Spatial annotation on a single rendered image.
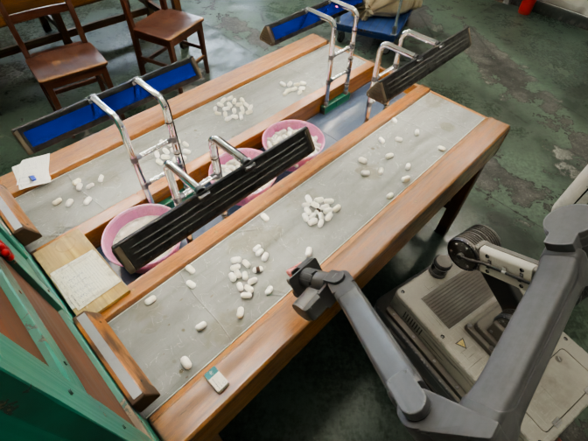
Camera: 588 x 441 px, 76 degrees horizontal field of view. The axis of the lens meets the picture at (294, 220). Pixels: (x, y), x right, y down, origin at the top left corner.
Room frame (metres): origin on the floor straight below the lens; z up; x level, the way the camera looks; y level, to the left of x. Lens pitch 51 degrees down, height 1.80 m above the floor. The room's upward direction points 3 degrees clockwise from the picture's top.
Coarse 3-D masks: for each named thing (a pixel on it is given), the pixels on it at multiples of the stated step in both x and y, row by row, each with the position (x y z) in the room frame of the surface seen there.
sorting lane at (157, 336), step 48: (432, 96) 1.70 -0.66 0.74; (384, 144) 1.31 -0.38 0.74; (432, 144) 1.32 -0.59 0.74; (336, 192) 1.01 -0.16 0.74; (384, 192) 1.02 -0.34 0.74; (240, 240) 0.76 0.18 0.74; (288, 240) 0.77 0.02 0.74; (336, 240) 0.78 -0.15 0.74; (288, 288) 0.59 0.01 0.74; (144, 336) 0.41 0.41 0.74; (192, 336) 0.42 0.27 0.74
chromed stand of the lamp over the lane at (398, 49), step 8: (408, 32) 1.54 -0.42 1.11; (416, 32) 1.53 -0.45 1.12; (400, 40) 1.56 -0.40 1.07; (424, 40) 1.49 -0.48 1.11; (432, 40) 1.47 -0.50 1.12; (384, 48) 1.45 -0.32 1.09; (392, 48) 1.41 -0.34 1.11; (400, 48) 1.40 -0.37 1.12; (440, 48) 1.44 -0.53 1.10; (376, 56) 1.46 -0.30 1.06; (400, 56) 1.56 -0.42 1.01; (408, 56) 1.37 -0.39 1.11; (416, 56) 1.35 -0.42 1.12; (376, 64) 1.45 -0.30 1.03; (376, 72) 1.45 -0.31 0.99; (384, 72) 1.50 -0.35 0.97; (376, 80) 1.45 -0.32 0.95; (368, 104) 1.45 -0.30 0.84; (384, 104) 1.56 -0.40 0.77; (368, 112) 1.45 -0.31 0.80
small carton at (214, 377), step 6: (210, 372) 0.31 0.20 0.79; (216, 372) 0.31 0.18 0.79; (210, 378) 0.29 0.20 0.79; (216, 378) 0.29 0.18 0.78; (222, 378) 0.29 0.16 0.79; (216, 384) 0.28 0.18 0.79; (222, 384) 0.28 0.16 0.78; (228, 384) 0.28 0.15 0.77; (216, 390) 0.26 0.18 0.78; (222, 390) 0.27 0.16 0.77
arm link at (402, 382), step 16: (336, 288) 0.42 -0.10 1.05; (352, 288) 0.40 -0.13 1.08; (352, 304) 0.36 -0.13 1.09; (368, 304) 0.35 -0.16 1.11; (352, 320) 0.32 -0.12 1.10; (368, 320) 0.31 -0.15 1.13; (368, 336) 0.27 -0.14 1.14; (384, 336) 0.27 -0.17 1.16; (368, 352) 0.24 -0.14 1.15; (384, 352) 0.23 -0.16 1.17; (400, 352) 0.23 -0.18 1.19; (384, 368) 0.20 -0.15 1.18; (400, 368) 0.20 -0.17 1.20; (384, 384) 0.18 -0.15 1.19; (400, 384) 0.16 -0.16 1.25; (416, 384) 0.16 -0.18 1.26; (400, 400) 0.14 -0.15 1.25; (416, 400) 0.14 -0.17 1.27; (416, 416) 0.12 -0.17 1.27
